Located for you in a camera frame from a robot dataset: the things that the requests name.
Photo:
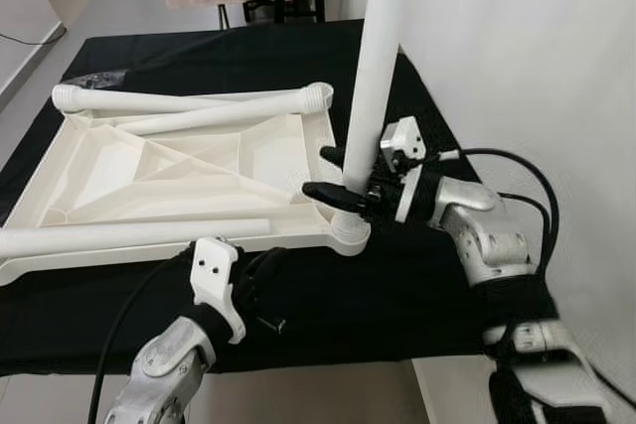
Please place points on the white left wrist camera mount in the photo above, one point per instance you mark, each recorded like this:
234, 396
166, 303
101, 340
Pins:
214, 275

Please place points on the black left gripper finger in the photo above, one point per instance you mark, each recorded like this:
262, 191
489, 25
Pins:
262, 258
272, 273

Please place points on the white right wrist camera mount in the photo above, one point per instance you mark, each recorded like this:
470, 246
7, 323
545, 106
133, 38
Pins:
405, 136

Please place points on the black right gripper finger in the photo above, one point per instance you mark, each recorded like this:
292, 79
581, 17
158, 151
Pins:
334, 157
333, 196

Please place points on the clear tape strip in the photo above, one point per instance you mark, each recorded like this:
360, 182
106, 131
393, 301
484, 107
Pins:
97, 78

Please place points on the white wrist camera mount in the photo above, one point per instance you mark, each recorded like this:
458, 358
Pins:
214, 275
405, 136

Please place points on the white plastic table top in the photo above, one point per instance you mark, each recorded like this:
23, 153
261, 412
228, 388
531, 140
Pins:
179, 176

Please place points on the black tablecloth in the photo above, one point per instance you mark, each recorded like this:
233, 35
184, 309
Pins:
378, 305

